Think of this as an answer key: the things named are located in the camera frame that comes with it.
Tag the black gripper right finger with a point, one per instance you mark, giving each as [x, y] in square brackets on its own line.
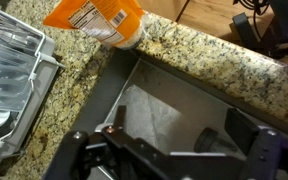
[244, 130]

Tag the grey dish rack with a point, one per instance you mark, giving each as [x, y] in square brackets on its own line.
[20, 128]

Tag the orange food pouch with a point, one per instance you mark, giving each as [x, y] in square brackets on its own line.
[94, 20]

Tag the wooden kitchen cabinet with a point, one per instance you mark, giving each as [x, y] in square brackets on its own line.
[164, 8]

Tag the black robot cart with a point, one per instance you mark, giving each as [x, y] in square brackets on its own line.
[247, 30]

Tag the stainless steel sink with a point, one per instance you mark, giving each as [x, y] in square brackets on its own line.
[157, 96]

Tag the clear drinking glass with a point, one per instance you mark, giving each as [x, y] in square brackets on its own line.
[205, 140]

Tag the clear plastic container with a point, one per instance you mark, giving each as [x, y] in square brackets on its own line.
[7, 76]

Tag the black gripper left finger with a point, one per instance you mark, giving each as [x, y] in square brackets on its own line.
[72, 153]

